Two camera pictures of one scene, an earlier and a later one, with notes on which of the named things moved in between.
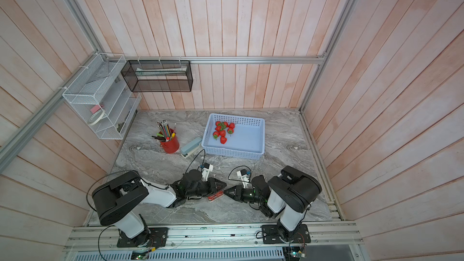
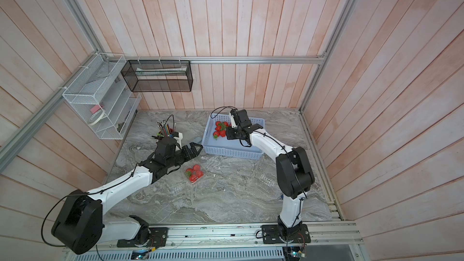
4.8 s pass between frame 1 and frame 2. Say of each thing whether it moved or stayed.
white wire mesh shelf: stayed
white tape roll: stayed
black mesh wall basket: stayed
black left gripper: moved
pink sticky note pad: stayed
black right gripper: moved
